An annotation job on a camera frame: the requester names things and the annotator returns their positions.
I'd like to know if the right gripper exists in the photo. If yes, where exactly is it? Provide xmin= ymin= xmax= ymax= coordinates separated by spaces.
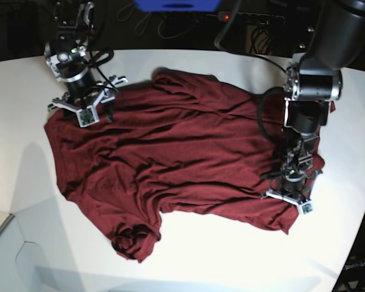
xmin=47 ymin=75 xmax=128 ymax=123

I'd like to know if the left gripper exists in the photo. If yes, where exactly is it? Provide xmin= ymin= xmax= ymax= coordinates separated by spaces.
xmin=260 ymin=169 xmax=322 ymax=207

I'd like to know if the dark red t-shirt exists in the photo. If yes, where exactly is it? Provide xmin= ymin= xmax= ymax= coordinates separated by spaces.
xmin=44 ymin=69 xmax=298 ymax=262

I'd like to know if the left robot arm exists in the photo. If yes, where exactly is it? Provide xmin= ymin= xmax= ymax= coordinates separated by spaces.
xmin=256 ymin=1 xmax=365 ymax=214

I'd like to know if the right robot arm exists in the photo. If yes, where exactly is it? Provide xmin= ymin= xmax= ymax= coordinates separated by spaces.
xmin=44 ymin=1 xmax=127 ymax=128

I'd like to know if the blue box at top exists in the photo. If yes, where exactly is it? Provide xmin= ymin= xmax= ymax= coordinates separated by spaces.
xmin=134 ymin=0 xmax=220 ymax=12

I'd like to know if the black power strip red light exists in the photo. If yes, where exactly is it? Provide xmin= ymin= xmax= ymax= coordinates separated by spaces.
xmin=232 ymin=12 xmax=285 ymax=27

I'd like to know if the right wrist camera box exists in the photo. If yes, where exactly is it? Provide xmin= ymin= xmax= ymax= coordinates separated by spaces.
xmin=76 ymin=109 xmax=99 ymax=128

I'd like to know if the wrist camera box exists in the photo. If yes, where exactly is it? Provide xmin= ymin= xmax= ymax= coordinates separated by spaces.
xmin=76 ymin=109 xmax=99 ymax=128
xmin=297 ymin=201 xmax=314 ymax=215

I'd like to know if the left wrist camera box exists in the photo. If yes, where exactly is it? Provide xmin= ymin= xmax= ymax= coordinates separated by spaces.
xmin=297 ymin=201 xmax=314 ymax=215

